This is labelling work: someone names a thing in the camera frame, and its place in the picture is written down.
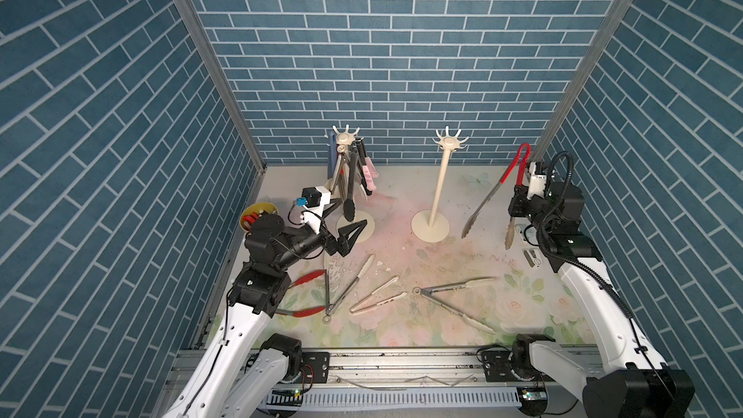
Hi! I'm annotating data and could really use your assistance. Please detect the steel tongs cream tips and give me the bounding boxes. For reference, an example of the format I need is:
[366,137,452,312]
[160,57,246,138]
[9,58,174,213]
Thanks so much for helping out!
[329,153,349,200]

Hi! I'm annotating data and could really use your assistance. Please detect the blue cream tongs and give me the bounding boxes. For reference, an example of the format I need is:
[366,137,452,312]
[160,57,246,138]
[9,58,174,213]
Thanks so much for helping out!
[327,130,338,180]

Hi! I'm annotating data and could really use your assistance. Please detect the black steel tongs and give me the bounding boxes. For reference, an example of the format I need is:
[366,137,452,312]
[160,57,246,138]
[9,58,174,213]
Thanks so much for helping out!
[344,139,368,223]

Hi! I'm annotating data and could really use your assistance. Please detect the cream utensil rack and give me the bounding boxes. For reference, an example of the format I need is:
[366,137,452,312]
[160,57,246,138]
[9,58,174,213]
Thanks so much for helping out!
[411,127,469,243]
[326,125,378,243]

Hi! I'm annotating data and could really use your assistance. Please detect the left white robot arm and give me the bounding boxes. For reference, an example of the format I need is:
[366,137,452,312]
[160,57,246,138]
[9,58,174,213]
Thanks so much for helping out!
[166,199,368,417]

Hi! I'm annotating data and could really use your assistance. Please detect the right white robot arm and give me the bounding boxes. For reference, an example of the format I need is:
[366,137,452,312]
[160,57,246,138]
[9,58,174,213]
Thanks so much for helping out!
[508,145,696,417]

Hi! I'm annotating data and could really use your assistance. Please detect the red tipped steel tongs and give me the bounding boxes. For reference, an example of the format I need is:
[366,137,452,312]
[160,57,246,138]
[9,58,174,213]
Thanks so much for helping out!
[276,270,329,319]

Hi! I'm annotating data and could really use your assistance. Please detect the small white tongs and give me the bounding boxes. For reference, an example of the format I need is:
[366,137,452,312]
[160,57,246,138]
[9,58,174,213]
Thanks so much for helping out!
[349,276,408,315]

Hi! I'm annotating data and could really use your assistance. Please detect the steel tongs white tips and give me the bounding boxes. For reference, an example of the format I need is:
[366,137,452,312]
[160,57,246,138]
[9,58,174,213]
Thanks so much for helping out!
[322,255,375,324]

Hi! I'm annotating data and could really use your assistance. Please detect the steel tongs cream ends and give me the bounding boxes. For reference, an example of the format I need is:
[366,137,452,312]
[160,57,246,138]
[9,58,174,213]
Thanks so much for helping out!
[413,277,497,335]

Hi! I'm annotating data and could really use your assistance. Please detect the small grey clip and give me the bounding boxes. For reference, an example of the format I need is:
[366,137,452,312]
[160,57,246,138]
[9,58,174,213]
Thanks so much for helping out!
[524,249,542,268]

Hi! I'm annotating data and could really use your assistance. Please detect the yellow cup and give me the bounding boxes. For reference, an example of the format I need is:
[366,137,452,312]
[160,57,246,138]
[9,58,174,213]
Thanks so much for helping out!
[239,202,279,233]

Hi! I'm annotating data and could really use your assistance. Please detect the markers in cup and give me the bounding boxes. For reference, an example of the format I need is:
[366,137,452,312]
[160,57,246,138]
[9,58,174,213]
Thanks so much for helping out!
[240,212,260,232]

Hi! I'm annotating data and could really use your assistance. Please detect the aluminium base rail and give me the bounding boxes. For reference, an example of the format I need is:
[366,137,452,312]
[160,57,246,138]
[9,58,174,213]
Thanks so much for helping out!
[164,347,648,413]

